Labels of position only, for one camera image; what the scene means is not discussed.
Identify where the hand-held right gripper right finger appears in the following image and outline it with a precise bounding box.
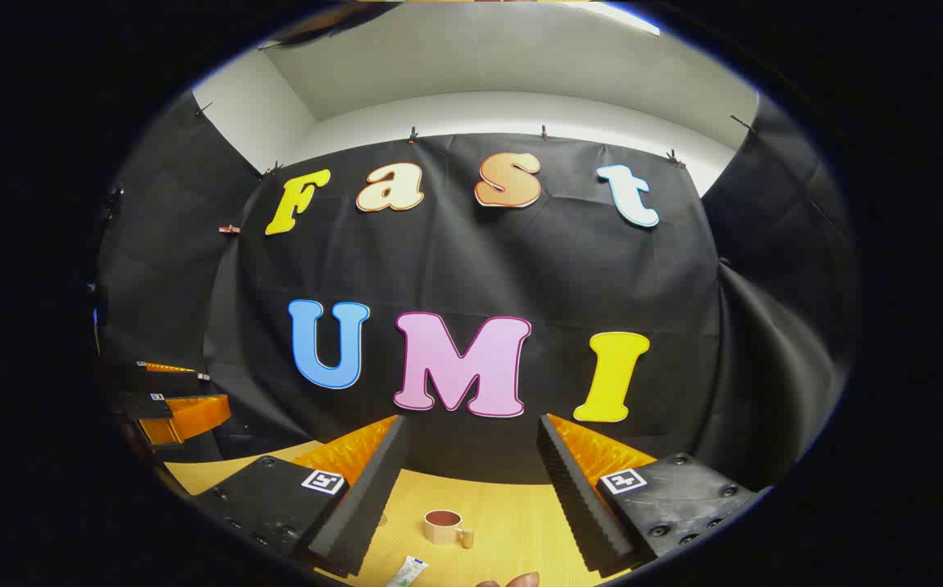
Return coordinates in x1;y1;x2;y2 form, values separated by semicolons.
535;413;772;578

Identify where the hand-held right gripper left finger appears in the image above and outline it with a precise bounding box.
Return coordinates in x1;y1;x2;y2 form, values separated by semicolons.
192;414;412;578

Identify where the beige cup with brown inside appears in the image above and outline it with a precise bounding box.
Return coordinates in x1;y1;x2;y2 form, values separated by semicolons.
424;510;475;549

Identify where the white toothpaste tube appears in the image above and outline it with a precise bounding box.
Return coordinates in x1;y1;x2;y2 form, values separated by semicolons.
386;556;430;587

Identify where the wooden desktop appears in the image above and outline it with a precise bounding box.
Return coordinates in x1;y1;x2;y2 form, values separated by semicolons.
163;440;635;587

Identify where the black backdrop cloth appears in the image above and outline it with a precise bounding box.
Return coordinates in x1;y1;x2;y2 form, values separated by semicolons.
96;90;859;490

